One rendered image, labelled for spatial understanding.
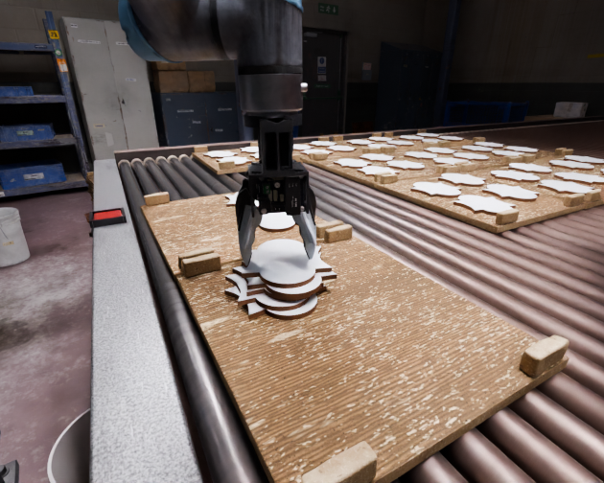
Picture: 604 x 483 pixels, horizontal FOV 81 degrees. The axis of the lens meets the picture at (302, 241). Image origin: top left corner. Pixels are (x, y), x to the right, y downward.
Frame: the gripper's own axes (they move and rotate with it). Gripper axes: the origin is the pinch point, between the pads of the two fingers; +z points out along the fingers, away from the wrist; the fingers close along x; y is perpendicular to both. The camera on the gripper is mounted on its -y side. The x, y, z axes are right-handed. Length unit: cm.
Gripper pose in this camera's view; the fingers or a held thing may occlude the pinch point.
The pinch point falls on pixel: (278, 254)
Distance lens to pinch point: 53.3
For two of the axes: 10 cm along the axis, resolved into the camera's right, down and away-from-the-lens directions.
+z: 0.2, 9.2, 4.0
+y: 1.6, 3.9, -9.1
